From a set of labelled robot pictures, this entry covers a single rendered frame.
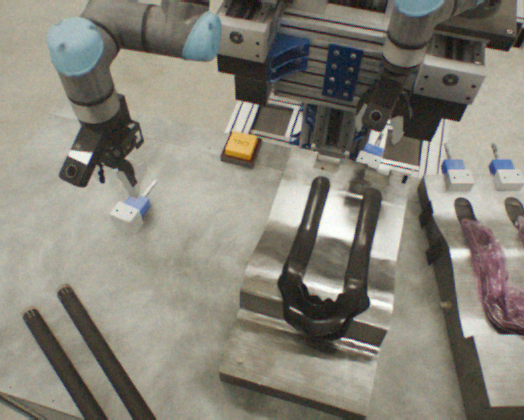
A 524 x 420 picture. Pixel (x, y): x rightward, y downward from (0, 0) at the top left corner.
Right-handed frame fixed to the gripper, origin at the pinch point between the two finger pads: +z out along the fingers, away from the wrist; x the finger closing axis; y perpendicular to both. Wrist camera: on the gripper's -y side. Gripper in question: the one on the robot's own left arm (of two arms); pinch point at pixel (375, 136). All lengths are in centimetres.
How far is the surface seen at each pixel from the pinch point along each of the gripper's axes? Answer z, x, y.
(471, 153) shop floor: 92, -32, 96
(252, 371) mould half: 7, 3, -54
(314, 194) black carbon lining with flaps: 4.8, 6.9, -16.2
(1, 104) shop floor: 94, 172, 29
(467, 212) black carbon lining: 7.7, -23.4, -4.3
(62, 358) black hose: 9, 34, -66
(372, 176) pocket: 6.6, -2.3, -5.0
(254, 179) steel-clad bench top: 13.1, 22.3, -12.6
